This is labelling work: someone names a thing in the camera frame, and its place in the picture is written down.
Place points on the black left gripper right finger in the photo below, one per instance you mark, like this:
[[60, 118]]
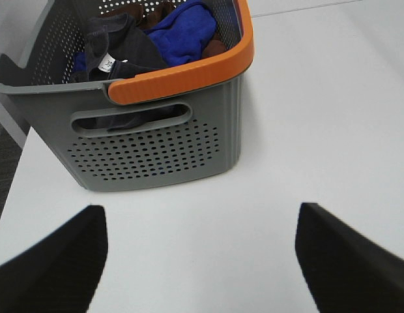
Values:
[[345, 271]]

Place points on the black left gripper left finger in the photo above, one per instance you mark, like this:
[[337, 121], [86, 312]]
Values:
[[61, 272]]

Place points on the dark navy towel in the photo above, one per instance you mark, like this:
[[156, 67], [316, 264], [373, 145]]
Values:
[[67, 52]]

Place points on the blue towel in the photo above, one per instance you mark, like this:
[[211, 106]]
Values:
[[128, 41]]

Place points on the brown towel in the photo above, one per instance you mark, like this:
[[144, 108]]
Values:
[[183, 33]]

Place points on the grey basket with orange rim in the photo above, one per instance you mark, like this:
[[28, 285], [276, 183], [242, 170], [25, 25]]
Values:
[[156, 129]]

